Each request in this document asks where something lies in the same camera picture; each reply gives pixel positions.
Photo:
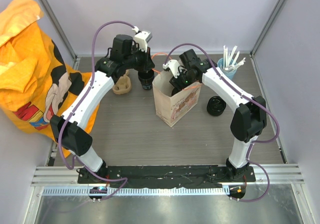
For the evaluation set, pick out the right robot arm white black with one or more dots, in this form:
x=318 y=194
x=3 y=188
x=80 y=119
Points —
x=249 y=112

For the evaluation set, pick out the paper bag with orange handles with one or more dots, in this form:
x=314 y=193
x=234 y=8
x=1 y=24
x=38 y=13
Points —
x=171 y=108

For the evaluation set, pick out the black cup with lid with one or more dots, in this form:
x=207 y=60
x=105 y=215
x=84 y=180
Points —
x=216 y=106

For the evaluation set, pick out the black coffee cup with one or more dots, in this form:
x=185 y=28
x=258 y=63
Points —
x=146 y=79

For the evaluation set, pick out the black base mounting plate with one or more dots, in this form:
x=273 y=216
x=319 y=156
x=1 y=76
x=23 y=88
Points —
x=177 y=176

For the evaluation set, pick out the slotted cable duct rail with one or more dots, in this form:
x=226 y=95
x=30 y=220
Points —
x=102 y=191

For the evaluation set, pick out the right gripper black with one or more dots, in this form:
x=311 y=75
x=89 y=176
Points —
x=177 y=82

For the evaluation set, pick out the orange cartoon cloth bag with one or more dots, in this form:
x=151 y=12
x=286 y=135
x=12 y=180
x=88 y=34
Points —
x=36 y=84

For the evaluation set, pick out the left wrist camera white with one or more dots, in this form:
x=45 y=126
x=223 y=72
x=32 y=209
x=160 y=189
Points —
x=142 y=38

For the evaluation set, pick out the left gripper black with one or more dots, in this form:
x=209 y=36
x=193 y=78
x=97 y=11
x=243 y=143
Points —
x=147 y=63

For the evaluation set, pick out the light blue straw tin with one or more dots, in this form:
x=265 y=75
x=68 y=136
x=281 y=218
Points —
x=231 y=74

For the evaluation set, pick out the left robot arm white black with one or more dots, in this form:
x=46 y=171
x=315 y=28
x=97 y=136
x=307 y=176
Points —
x=69 y=129

